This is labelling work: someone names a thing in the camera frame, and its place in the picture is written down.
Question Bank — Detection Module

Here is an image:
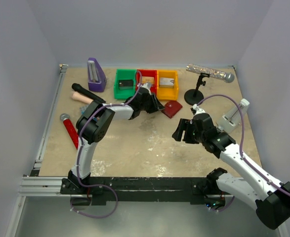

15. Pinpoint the black card stack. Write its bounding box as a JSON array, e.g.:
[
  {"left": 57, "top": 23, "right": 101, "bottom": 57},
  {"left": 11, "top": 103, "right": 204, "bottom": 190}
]
[{"left": 118, "top": 79, "right": 134, "bottom": 90}]

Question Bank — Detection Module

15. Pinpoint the purple metronome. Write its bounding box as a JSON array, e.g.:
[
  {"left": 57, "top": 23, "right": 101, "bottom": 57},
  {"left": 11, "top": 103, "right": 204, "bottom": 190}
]
[{"left": 87, "top": 58, "right": 107, "bottom": 92}]

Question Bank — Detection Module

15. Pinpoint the yellow plastic bin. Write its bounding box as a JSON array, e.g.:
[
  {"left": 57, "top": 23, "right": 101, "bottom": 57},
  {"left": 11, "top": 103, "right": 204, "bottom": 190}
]
[{"left": 157, "top": 70, "right": 179, "bottom": 101}]

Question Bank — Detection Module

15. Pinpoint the silver glitter microphone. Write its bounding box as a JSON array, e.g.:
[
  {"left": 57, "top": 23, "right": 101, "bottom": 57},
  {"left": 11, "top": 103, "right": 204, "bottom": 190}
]
[{"left": 186, "top": 64, "right": 235, "bottom": 83}]

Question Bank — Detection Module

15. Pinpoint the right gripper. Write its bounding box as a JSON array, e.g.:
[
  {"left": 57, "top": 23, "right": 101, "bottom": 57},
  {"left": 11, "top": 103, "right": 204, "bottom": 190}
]
[{"left": 171, "top": 118, "right": 206, "bottom": 144}]

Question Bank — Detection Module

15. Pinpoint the blue toy brick block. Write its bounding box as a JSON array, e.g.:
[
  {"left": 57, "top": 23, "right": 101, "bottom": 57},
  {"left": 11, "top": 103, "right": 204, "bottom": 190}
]
[{"left": 80, "top": 105, "right": 88, "bottom": 114}]

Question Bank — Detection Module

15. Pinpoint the black microphone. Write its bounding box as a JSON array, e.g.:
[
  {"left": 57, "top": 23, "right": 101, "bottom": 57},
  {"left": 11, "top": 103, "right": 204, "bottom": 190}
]
[{"left": 72, "top": 83, "right": 106, "bottom": 103}]

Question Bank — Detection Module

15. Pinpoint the pink microphone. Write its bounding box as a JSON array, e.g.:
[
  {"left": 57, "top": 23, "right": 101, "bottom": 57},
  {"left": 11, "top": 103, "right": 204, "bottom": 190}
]
[{"left": 71, "top": 91, "right": 93, "bottom": 104}]

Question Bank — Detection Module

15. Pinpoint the silver card stack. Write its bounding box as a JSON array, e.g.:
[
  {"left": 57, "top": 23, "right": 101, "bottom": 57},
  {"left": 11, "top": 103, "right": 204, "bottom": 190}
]
[{"left": 159, "top": 77, "right": 175, "bottom": 88}]

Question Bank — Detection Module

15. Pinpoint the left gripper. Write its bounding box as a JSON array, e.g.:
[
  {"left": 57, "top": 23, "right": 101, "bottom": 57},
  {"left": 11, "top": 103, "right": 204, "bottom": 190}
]
[{"left": 140, "top": 93, "right": 165, "bottom": 115}]

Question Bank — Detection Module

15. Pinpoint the black microphone stand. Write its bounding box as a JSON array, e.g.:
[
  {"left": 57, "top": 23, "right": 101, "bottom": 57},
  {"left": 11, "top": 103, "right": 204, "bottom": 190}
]
[{"left": 184, "top": 73, "right": 210, "bottom": 105}]

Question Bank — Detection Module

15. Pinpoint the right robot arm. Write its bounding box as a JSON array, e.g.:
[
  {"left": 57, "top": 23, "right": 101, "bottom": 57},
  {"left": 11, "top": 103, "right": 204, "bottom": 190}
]
[{"left": 172, "top": 113, "right": 290, "bottom": 230}]

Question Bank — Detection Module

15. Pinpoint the aluminium frame rail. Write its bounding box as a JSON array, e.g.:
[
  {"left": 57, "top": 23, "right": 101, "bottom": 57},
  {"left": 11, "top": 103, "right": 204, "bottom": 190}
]
[{"left": 18, "top": 64, "right": 69, "bottom": 197}]

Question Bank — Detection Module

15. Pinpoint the red glitter microphone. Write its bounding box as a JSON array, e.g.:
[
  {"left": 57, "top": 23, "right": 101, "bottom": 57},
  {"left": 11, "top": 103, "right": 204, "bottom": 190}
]
[{"left": 59, "top": 113, "right": 79, "bottom": 149}]

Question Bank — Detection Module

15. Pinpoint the gold card stack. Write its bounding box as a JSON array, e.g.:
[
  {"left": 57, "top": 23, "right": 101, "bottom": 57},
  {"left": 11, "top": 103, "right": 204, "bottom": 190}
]
[{"left": 141, "top": 77, "right": 155, "bottom": 86}]

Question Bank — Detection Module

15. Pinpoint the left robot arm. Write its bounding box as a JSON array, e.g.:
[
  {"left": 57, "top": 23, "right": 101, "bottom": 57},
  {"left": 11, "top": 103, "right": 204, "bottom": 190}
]
[{"left": 60, "top": 86, "right": 164, "bottom": 195}]

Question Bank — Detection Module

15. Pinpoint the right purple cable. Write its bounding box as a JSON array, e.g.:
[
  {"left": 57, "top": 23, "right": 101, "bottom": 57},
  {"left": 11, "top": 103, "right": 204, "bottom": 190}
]
[{"left": 196, "top": 95, "right": 290, "bottom": 213}]

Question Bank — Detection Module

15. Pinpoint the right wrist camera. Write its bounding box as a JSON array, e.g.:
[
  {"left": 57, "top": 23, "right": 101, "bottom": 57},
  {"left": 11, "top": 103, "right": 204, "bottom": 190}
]
[{"left": 191, "top": 104, "right": 205, "bottom": 116}]

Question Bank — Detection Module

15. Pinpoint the red plastic bin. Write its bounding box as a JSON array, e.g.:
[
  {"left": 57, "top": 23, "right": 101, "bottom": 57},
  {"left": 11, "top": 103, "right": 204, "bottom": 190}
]
[{"left": 138, "top": 69, "right": 158, "bottom": 97}]

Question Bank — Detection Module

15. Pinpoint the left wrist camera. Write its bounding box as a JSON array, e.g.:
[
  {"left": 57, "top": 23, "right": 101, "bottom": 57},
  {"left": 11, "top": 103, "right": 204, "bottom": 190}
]
[{"left": 141, "top": 82, "right": 152, "bottom": 91}]

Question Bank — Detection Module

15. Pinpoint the green plastic bin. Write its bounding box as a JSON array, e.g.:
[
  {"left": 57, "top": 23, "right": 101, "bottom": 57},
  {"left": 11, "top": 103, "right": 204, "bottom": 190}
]
[{"left": 114, "top": 69, "right": 136, "bottom": 100}]

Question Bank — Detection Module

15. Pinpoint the red leather card holder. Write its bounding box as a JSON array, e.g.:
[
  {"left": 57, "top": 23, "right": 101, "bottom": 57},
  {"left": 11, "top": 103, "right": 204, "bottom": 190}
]
[{"left": 162, "top": 101, "right": 183, "bottom": 119}]

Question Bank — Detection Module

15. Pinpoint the white metronome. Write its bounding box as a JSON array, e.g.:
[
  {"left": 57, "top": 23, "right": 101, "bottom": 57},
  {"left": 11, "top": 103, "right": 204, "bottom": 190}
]
[{"left": 216, "top": 98, "right": 249, "bottom": 133}]

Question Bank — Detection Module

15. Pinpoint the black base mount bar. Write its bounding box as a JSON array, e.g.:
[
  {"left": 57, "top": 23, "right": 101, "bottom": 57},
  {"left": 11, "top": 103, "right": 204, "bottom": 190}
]
[{"left": 60, "top": 177, "right": 225, "bottom": 205}]

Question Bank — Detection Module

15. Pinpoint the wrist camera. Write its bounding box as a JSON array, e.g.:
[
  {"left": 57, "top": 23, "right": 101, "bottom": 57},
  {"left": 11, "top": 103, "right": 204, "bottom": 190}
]
[
  {"left": 191, "top": 104, "right": 205, "bottom": 116},
  {"left": 141, "top": 82, "right": 152, "bottom": 91}
]

